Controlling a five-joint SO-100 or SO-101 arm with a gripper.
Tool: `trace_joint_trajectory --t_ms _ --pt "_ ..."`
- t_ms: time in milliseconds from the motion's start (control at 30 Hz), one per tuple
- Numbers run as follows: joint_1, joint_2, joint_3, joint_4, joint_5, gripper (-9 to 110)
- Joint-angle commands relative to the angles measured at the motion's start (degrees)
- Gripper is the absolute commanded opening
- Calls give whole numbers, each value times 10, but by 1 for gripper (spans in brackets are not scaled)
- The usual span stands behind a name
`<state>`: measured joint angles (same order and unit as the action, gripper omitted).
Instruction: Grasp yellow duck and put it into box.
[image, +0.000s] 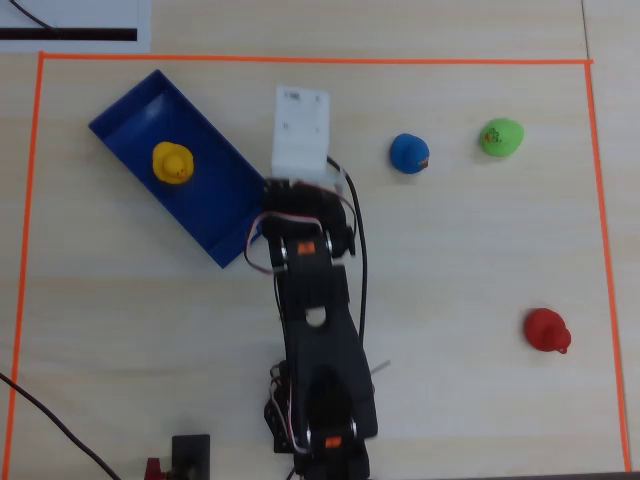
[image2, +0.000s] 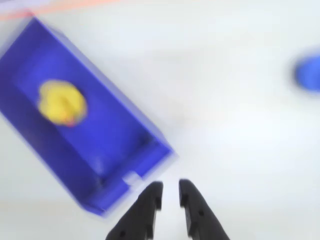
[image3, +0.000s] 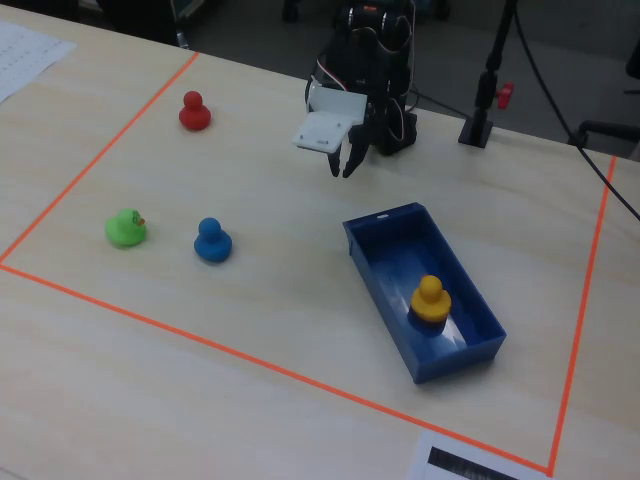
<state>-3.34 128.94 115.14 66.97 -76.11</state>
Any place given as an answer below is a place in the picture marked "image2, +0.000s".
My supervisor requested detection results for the blue plastic box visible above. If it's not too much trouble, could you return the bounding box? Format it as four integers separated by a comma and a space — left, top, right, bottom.
0, 16, 176, 219

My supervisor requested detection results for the orange tape strip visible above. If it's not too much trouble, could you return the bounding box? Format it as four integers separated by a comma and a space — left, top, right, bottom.
0, 3, 86, 23

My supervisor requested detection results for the blue rubber duck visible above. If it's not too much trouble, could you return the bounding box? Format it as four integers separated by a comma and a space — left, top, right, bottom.
291, 48, 320, 95

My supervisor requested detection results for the yellow rubber duck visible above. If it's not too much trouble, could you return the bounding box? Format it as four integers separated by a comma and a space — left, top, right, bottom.
37, 79, 89, 127

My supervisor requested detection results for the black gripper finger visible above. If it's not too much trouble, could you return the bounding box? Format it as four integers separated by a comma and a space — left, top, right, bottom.
178, 178, 231, 240
104, 180, 165, 240

